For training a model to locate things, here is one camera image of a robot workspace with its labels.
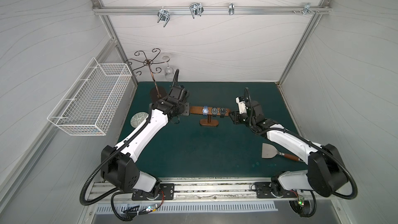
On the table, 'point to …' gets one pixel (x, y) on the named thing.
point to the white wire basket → (90, 103)
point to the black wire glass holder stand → (158, 93)
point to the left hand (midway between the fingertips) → (185, 107)
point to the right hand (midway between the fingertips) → (231, 112)
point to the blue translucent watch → (205, 110)
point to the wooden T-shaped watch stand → (198, 110)
